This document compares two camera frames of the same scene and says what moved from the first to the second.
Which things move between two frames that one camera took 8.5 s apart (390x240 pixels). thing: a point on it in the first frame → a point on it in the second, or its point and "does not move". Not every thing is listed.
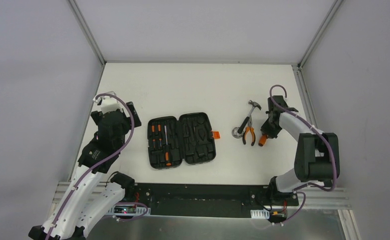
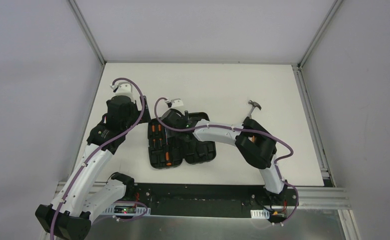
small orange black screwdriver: x=153 y=132 does not move
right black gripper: x=270 y=125 → x=173 y=115
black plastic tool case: x=190 y=138 does not move
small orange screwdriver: x=160 y=136 does not move
